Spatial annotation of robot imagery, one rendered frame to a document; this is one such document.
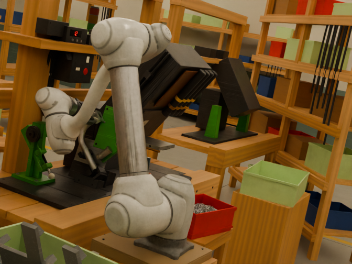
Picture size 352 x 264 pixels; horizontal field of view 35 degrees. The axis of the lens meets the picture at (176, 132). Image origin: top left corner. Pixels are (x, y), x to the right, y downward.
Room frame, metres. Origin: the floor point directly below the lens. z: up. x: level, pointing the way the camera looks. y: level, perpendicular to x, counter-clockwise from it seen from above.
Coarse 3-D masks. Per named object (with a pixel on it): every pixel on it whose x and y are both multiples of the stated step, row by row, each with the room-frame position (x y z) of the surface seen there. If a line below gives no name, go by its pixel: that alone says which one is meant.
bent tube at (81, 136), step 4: (96, 112) 2.67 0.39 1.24; (100, 112) 2.70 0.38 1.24; (96, 116) 2.67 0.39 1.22; (100, 116) 2.70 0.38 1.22; (100, 120) 2.66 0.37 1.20; (92, 124) 2.69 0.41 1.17; (84, 128) 2.68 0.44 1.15; (80, 132) 2.68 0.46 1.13; (84, 132) 2.68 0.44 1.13; (80, 136) 2.67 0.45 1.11; (80, 140) 2.66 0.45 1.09; (84, 140) 2.68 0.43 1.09; (80, 144) 2.65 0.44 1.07; (84, 144) 2.65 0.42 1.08; (84, 148) 2.64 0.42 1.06; (84, 152) 2.63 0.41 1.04; (88, 152) 2.63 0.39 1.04; (88, 156) 2.61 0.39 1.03; (88, 160) 2.61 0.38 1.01; (92, 160) 2.60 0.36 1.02; (92, 164) 2.59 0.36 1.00; (92, 168) 2.58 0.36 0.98
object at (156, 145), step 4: (148, 140) 2.77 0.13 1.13; (152, 140) 2.79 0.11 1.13; (156, 140) 2.81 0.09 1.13; (160, 140) 2.83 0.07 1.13; (148, 144) 2.69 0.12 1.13; (152, 144) 2.69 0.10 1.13; (156, 144) 2.71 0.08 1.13; (160, 144) 2.73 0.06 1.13; (164, 144) 2.75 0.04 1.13; (168, 144) 2.77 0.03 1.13; (172, 144) 2.79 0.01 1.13; (148, 148) 2.69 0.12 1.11; (152, 148) 2.68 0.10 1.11; (156, 148) 2.67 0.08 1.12; (160, 148) 2.67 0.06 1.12; (164, 148) 2.71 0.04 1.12; (168, 148) 2.75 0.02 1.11
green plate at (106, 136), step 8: (104, 112) 2.70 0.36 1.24; (112, 112) 2.69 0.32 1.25; (104, 120) 2.69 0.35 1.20; (112, 120) 2.67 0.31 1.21; (104, 128) 2.67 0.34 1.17; (112, 128) 2.66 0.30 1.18; (96, 136) 2.68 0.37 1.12; (104, 136) 2.66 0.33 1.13; (112, 136) 2.64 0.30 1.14; (96, 144) 2.66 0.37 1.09; (104, 144) 2.65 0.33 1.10; (112, 144) 2.63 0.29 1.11
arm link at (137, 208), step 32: (96, 32) 1.91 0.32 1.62; (128, 32) 1.93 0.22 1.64; (128, 64) 1.92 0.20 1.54; (128, 96) 1.90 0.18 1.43; (128, 128) 1.87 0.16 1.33; (128, 160) 1.85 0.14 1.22; (128, 192) 1.79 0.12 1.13; (160, 192) 1.87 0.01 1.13; (128, 224) 1.74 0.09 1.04; (160, 224) 1.84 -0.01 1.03
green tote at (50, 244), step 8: (16, 224) 1.77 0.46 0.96; (0, 232) 1.70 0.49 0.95; (8, 232) 1.74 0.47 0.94; (16, 232) 1.77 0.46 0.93; (16, 240) 1.77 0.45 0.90; (40, 240) 1.75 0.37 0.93; (48, 240) 1.73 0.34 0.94; (56, 240) 1.72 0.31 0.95; (64, 240) 1.71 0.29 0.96; (16, 248) 1.78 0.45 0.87; (24, 248) 1.78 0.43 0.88; (48, 248) 1.73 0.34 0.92; (56, 248) 1.71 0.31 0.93; (0, 256) 1.72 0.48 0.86; (56, 256) 1.71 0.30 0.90; (88, 256) 1.65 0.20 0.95; (96, 256) 1.64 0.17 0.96
